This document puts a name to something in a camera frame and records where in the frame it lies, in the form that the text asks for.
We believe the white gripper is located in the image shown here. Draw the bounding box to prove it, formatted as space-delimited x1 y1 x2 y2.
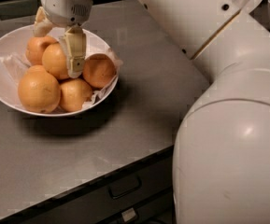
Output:
33 0 92 78

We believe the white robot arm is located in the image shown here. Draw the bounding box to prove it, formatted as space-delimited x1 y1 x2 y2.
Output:
138 0 270 224

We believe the back left orange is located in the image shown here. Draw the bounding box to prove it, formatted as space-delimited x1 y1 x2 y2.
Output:
25 35 57 65

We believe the top centre orange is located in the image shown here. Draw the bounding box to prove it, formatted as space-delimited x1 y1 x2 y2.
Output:
42 43 69 80

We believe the small middle left orange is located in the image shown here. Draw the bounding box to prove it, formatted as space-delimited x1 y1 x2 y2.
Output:
25 65 46 74

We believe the white paper liner in bowl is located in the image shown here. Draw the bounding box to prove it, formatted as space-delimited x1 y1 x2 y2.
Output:
0 37 122 117

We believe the right orange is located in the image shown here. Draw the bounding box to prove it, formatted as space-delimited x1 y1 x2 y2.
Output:
82 53 116 89

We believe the large white bowl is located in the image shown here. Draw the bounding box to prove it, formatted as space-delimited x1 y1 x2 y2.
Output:
0 25 122 118

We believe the front left orange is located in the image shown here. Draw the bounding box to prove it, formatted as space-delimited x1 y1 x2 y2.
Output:
18 71 61 113

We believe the front centre orange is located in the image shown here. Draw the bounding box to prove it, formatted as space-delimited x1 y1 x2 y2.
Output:
59 78 92 112

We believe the dark upper drawer front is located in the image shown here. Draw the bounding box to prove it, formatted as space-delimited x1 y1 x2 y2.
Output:
0 147 173 224

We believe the dark drawer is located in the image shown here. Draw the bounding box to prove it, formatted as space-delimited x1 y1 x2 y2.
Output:
97 188 174 224
0 147 173 224

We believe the dark lower drawer front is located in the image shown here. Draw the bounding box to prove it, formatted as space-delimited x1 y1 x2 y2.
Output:
97 188 174 224

